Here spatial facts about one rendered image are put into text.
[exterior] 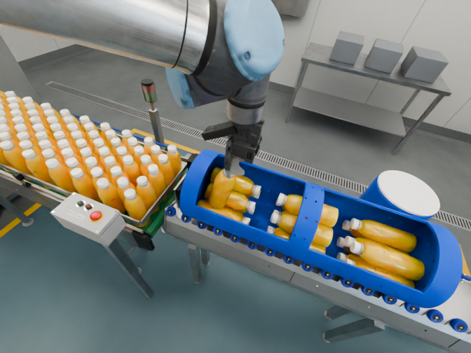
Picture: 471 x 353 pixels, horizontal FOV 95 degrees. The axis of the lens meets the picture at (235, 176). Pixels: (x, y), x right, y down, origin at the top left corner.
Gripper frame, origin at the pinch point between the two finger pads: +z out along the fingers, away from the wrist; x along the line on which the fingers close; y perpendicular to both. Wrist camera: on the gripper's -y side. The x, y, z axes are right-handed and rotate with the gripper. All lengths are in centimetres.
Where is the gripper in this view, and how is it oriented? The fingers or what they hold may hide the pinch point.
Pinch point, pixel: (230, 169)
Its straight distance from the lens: 69.3
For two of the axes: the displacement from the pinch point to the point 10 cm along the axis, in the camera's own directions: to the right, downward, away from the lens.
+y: 9.3, 3.2, -1.8
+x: 3.5, -6.6, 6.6
